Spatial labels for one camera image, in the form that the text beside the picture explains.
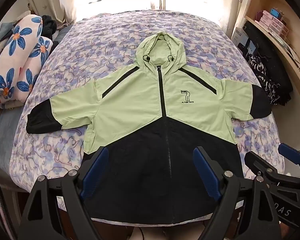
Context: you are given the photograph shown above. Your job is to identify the pink storage boxes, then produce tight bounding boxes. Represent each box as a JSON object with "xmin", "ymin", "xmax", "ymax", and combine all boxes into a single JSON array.
[{"xmin": 255, "ymin": 10, "xmax": 290, "ymax": 37}]

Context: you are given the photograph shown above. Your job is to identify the wooden shelf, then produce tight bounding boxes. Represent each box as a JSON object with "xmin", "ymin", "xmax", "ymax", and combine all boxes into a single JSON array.
[{"xmin": 244, "ymin": 0, "xmax": 300, "ymax": 100}]

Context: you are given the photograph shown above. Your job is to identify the dark clothes pile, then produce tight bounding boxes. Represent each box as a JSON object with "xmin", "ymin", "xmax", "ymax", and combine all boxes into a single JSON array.
[{"xmin": 41, "ymin": 15, "xmax": 58, "ymax": 39}]

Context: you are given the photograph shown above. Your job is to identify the black patterned hanging clothes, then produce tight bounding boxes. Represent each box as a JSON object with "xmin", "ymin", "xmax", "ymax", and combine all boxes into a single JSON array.
[{"xmin": 242, "ymin": 21, "xmax": 293, "ymax": 105}]

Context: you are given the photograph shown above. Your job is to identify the white leaf print curtain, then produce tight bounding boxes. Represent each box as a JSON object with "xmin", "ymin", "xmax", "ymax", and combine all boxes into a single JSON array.
[{"xmin": 56, "ymin": 0, "xmax": 240, "ymax": 30}]

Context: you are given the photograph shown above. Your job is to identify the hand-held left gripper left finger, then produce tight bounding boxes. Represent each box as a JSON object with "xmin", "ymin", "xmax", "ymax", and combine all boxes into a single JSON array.
[{"xmin": 19, "ymin": 146, "xmax": 109, "ymax": 240}]

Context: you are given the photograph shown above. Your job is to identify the purple cat print blanket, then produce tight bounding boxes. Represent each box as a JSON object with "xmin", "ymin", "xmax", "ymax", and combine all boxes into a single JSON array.
[{"xmin": 9, "ymin": 9, "xmax": 285, "ymax": 195}]

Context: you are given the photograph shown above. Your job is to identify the white and blue box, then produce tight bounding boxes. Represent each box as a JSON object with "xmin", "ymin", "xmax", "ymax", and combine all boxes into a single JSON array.
[{"xmin": 234, "ymin": 26, "xmax": 257, "ymax": 58}]

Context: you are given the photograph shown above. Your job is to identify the grey folded cloth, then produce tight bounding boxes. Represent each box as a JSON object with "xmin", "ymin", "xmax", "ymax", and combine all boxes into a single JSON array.
[{"xmin": 0, "ymin": 21, "xmax": 13, "ymax": 58}]

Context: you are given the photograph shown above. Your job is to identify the black white patterned cloth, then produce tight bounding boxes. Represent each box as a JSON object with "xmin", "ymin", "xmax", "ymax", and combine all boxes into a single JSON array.
[{"xmin": 246, "ymin": 54, "xmax": 280, "ymax": 105}]

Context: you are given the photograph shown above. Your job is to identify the blue flower print quilt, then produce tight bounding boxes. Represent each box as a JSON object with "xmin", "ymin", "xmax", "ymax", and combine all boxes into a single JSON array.
[{"xmin": 0, "ymin": 14, "xmax": 54, "ymax": 105}]

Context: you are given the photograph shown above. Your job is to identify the green and black hooded jacket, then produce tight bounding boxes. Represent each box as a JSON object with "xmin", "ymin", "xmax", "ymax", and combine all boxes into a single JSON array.
[{"xmin": 26, "ymin": 31, "xmax": 273, "ymax": 233}]

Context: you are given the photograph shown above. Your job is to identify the blue bed sheet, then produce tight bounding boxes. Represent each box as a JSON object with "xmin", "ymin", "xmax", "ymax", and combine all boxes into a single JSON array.
[{"xmin": 0, "ymin": 109, "xmax": 24, "ymax": 167}]

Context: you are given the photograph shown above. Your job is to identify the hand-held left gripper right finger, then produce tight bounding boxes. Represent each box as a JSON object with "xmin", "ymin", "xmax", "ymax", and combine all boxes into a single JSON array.
[{"xmin": 193, "ymin": 146, "xmax": 283, "ymax": 240}]

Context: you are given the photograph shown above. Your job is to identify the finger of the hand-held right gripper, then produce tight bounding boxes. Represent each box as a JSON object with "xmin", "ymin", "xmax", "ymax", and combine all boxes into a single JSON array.
[
  {"xmin": 277, "ymin": 142, "xmax": 300, "ymax": 173},
  {"xmin": 244, "ymin": 151, "xmax": 300, "ymax": 183}
]

